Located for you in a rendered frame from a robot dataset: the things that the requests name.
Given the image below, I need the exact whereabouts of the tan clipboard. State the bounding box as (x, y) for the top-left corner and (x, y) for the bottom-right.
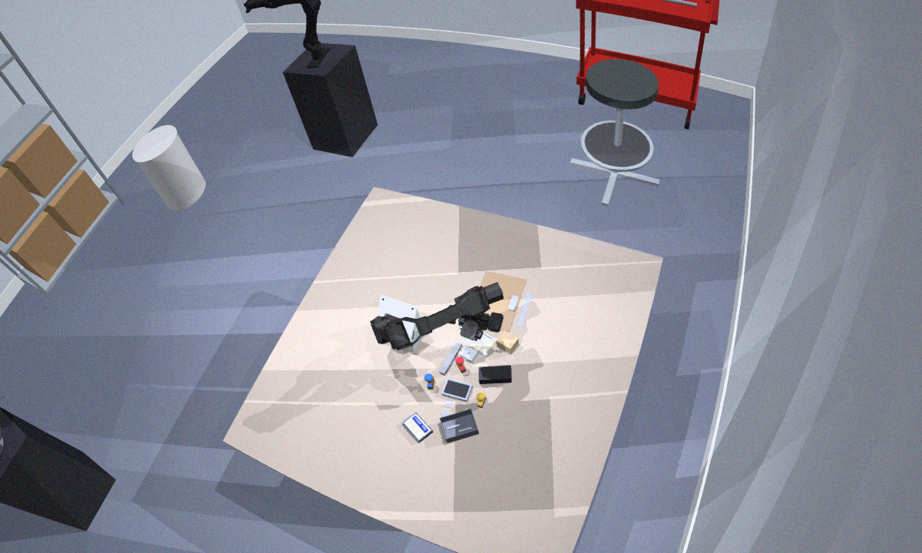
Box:
(481, 271), (526, 332)

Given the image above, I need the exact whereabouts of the tan cardboard box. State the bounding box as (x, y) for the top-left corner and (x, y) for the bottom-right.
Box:
(497, 330), (519, 355)

